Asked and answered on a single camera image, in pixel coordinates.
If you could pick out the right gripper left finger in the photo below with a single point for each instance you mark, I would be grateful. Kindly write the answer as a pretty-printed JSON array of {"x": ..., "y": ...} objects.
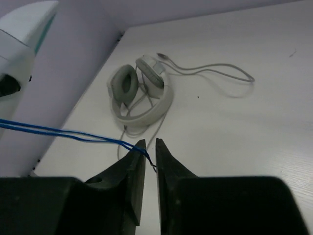
[{"x": 121, "y": 186}]

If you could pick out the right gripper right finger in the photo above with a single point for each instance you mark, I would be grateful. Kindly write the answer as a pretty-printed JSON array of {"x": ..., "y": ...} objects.
[{"x": 170, "y": 172}]

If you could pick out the teal white headphones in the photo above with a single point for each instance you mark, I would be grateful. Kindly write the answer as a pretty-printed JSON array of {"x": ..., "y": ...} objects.
[{"x": 22, "y": 32}]

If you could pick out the grey white headphones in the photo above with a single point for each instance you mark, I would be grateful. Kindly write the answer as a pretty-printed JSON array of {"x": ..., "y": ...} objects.
[{"x": 148, "y": 76}]

